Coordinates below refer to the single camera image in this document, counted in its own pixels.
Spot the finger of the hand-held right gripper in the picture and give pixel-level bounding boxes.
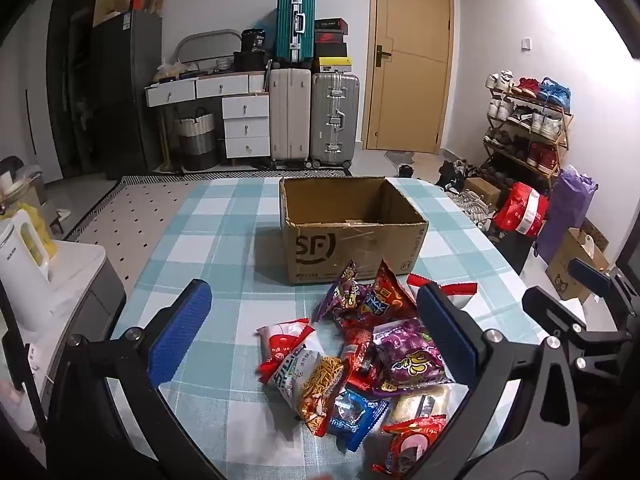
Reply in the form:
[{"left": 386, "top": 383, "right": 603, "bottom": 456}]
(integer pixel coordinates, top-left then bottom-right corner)
[
  {"left": 570, "top": 258, "right": 640, "bottom": 318},
  {"left": 522, "top": 285, "right": 640, "bottom": 377}
]

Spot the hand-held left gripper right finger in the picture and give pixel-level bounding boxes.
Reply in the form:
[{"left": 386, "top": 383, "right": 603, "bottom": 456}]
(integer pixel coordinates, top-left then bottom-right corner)
[{"left": 395, "top": 282, "right": 581, "bottom": 480}]

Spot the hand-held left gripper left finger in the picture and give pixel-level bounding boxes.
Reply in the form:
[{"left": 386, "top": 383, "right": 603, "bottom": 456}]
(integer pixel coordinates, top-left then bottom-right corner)
[{"left": 47, "top": 279, "right": 228, "bottom": 480}]

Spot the large purple snack packet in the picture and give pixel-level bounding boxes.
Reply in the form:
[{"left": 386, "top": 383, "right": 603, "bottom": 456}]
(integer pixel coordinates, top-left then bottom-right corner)
[{"left": 371, "top": 319, "right": 455, "bottom": 397}]

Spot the red white-edged snack packet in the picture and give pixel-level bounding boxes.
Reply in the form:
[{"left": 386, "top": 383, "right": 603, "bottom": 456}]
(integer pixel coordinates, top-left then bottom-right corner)
[{"left": 406, "top": 273, "right": 479, "bottom": 312}]

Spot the red chips bag blue logo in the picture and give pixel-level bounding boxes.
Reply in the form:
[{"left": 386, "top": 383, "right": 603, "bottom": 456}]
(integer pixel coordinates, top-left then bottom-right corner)
[{"left": 369, "top": 258, "right": 419, "bottom": 322}]

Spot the pale yellow snack packet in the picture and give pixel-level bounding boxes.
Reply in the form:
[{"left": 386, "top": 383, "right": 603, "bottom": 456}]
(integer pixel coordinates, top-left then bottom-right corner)
[{"left": 384, "top": 384, "right": 452, "bottom": 432}]

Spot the red white snack packet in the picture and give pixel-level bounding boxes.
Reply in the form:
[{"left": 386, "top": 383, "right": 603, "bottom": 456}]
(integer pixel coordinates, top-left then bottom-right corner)
[{"left": 256, "top": 318, "right": 317, "bottom": 386}]

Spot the small purple snack packet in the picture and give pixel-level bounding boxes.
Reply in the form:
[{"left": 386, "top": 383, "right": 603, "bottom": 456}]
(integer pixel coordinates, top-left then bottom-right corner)
[{"left": 314, "top": 259, "right": 360, "bottom": 322}]

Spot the red pink snack packet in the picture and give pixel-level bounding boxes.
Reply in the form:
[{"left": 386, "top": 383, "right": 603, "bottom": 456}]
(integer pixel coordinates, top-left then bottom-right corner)
[{"left": 371, "top": 414, "right": 448, "bottom": 479}]

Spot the blue snack packet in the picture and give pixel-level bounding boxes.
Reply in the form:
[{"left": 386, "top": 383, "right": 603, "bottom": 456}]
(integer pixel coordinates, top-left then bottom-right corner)
[{"left": 326, "top": 386, "right": 391, "bottom": 452}]

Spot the brown cardboard box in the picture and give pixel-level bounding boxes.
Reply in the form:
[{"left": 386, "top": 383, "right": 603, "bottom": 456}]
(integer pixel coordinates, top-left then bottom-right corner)
[{"left": 278, "top": 176, "right": 430, "bottom": 286}]

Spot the white orange noodle snack packet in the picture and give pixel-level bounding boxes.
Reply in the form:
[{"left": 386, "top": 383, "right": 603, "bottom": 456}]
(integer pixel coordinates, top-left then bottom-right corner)
[{"left": 271, "top": 346, "right": 347, "bottom": 437}]

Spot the purple gift bag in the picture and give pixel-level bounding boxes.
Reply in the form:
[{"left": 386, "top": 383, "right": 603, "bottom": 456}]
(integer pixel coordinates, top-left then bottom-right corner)
[{"left": 536, "top": 164, "right": 599, "bottom": 264}]

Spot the red gift bag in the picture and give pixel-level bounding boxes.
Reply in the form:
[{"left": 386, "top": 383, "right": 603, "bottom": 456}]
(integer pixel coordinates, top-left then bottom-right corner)
[{"left": 494, "top": 182, "right": 549, "bottom": 239}]

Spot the white-topped side cabinet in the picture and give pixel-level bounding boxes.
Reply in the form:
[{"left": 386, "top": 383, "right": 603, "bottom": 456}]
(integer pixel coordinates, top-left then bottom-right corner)
[{"left": 0, "top": 240, "right": 127, "bottom": 444}]

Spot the white dotted rug black border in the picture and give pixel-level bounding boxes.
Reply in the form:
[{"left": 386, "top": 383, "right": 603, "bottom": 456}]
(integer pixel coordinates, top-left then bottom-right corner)
[{"left": 65, "top": 170, "right": 357, "bottom": 311}]

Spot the pile of dark shoes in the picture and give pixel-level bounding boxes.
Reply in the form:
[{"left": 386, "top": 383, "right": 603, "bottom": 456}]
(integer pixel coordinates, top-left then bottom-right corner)
[{"left": 434, "top": 159, "right": 497, "bottom": 234}]

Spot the wooden shoe rack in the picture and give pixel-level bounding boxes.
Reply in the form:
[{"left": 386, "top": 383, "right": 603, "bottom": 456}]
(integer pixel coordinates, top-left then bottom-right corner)
[{"left": 481, "top": 72, "right": 574, "bottom": 192}]

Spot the white electric kettle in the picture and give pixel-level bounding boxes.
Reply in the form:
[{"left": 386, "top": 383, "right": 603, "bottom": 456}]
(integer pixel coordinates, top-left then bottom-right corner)
[{"left": 0, "top": 207, "right": 56, "bottom": 334}]

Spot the white grey woven basket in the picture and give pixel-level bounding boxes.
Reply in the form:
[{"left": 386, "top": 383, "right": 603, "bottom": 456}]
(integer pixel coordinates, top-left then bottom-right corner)
[{"left": 172, "top": 107, "right": 216, "bottom": 172}]

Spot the beige round bowl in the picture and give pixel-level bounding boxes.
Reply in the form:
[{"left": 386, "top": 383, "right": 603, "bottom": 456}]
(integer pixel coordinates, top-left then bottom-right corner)
[{"left": 0, "top": 170, "right": 44, "bottom": 212}]

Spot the grey chair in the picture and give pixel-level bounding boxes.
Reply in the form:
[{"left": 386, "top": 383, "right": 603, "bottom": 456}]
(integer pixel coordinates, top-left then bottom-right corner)
[{"left": 0, "top": 156, "right": 74, "bottom": 234}]

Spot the white desk with drawers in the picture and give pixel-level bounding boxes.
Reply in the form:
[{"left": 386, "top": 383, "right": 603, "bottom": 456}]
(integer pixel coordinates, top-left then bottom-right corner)
[{"left": 144, "top": 72, "right": 271, "bottom": 167}]

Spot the dark grey refrigerator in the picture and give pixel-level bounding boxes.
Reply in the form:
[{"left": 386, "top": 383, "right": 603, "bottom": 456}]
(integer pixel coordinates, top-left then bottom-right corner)
[{"left": 90, "top": 10, "right": 164, "bottom": 181}]

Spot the beige hard suitcase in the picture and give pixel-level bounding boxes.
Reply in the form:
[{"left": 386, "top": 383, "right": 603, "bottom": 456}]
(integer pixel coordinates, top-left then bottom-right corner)
[{"left": 268, "top": 62, "right": 312, "bottom": 169}]

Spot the silver hard suitcase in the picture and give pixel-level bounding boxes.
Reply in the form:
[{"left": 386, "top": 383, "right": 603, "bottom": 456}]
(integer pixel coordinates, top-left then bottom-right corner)
[{"left": 309, "top": 72, "right": 361, "bottom": 169}]

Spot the wooden door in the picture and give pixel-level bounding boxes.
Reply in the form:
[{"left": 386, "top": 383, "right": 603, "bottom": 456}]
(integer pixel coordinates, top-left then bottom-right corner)
[{"left": 364, "top": 0, "right": 454, "bottom": 156}]

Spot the yellow plastic bag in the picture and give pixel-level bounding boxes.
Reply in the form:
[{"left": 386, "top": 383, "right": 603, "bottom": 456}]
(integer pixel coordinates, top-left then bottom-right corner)
[{"left": 152, "top": 59, "right": 184, "bottom": 84}]

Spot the tall dark glass cabinet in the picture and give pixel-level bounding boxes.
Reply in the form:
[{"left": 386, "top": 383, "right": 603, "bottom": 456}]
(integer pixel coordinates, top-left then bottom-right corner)
[{"left": 47, "top": 0, "right": 133, "bottom": 179}]

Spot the black yellow shoebox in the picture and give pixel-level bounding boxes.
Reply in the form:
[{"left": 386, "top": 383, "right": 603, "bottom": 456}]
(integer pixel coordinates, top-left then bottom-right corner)
[{"left": 313, "top": 56, "right": 354, "bottom": 75}]

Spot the black packet white print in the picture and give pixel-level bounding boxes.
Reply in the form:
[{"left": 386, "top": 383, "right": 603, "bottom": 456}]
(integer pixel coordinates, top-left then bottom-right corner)
[{"left": 240, "top": 27, "right": 266, "bottom": 54}]

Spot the teal hard suitcase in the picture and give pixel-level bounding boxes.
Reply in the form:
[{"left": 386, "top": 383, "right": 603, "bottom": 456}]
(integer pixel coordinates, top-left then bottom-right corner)
[{"left": 274, "top": 0, "right": 317, "bottom": 65}]

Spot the grey arched frame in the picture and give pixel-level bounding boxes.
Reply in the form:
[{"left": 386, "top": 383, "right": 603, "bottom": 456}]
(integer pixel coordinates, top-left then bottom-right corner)
[{"left": 174, "top": 28, "right": 241, "bottom": 69}]

